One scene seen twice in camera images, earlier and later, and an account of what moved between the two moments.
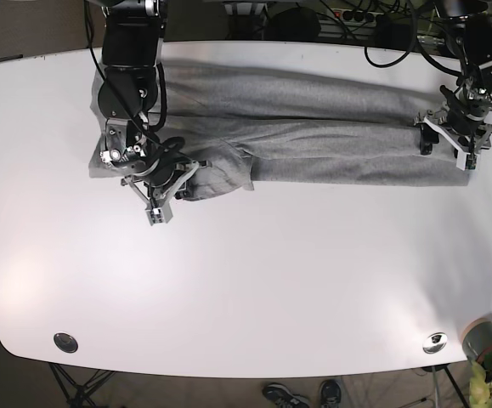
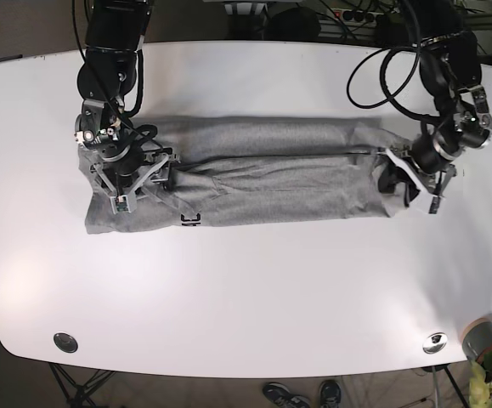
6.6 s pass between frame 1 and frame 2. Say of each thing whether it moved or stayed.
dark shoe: stayed
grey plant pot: stayed
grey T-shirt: moved
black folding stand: stayed
